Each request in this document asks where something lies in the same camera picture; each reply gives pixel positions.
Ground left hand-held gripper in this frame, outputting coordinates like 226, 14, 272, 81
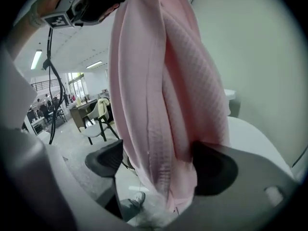
42, 0, 134, 30

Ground person's grey jeans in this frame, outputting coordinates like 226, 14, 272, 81
119, 198, 145, 222

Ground pink waffle-textured towel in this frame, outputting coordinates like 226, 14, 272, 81
108, 0, 231, 214

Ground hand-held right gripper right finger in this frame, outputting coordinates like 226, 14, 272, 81
168, 141, 302, 231

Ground pale wristband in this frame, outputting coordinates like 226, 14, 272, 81
28, 0, 46, 29

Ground grey chair with black legs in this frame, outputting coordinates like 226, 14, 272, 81
80, 97, 120, 146

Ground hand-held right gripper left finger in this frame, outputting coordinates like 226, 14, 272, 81
0, 126, 135, 231

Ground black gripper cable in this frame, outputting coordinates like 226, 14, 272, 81
42, 27, 67, 145

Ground person's left shoe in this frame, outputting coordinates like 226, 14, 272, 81
129, 191, 146, 209

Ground yellow towel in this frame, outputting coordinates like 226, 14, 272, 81
97, 98, 110, 116

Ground dark wooden desk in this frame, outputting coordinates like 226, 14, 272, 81
69, 99, 98, 132

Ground person's left forearm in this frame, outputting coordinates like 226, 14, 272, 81
4, 0, 64, 60

